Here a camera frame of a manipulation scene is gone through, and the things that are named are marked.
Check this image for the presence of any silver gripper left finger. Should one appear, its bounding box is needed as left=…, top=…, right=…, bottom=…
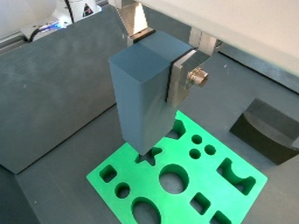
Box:
left=115, top=0, right=155, bottom=46

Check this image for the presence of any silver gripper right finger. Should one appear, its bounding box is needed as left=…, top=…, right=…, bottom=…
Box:
left=166, top=28, right=223, bottom=107

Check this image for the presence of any grey rectangular block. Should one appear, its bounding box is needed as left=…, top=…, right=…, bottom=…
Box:
left=108, top=31, right=192, bottom=155

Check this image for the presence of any dark grey curved block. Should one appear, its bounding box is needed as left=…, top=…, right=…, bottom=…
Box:
left=230, top=99, right=299, bottom=165

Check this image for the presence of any grey raised platform plate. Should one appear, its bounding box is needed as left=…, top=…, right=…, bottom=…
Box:
left=0, top=5, right=127, bottom=174

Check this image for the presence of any green shape sorter board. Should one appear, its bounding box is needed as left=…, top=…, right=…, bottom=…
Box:
left=87, top=112, right=267, bottom=224

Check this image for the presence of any aluminium rail profile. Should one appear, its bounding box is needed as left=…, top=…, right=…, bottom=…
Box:
left=0, top=31, right=27, bottom=54

